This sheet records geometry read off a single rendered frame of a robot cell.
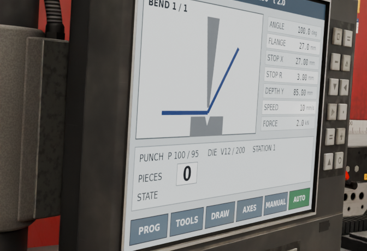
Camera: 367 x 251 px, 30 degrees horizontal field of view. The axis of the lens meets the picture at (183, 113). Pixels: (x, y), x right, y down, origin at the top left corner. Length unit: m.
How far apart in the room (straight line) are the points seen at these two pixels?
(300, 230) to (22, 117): 0.38
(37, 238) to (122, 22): 0.92
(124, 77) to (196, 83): 0.10
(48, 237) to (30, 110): 0.77
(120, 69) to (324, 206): 0.42
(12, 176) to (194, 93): 0.19
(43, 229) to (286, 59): 0.77
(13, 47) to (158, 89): 0.14
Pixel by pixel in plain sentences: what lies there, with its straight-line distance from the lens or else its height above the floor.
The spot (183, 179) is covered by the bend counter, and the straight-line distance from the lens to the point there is 0.66.
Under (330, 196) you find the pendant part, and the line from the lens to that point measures 0.92.
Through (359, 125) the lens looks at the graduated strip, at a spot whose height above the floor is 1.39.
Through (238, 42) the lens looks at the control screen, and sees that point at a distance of 0.71.
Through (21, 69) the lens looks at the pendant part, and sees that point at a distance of 0.65.
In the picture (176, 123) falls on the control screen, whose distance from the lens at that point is 0.64.
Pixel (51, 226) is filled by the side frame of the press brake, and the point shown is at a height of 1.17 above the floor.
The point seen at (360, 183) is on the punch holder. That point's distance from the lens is 1.69.
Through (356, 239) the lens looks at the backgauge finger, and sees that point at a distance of 2.16.
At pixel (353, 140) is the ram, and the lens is 1.65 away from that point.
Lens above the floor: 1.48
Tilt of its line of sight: 3 degrees down
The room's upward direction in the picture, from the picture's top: 3 degrees clockwise
